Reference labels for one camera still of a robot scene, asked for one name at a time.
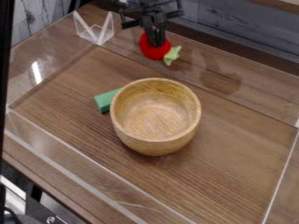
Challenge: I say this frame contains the wooden bowl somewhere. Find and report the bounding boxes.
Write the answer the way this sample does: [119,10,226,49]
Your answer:
[110,78,202,156]

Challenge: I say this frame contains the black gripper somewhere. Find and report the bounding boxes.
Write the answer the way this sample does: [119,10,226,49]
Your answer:
[119,0,183,47]

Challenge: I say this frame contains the black metal table leg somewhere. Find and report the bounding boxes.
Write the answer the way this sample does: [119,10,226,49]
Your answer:
[25,184,69,224]

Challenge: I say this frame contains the red plush strawberry toy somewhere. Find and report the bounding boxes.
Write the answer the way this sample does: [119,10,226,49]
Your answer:
[139,33,183,66]

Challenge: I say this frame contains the black cable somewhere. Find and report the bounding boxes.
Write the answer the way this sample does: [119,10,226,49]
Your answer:
[0,186,22,224]

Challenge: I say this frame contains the clear acrylic tray wall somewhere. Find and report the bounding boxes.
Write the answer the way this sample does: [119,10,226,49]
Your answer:
[5,13,299,224]

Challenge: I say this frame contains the green foam block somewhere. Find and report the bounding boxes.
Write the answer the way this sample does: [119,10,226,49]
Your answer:
[94,88,121,113]

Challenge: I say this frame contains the clear acrylic corner bracket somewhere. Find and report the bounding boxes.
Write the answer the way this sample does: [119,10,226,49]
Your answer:
[73,11,115,46]

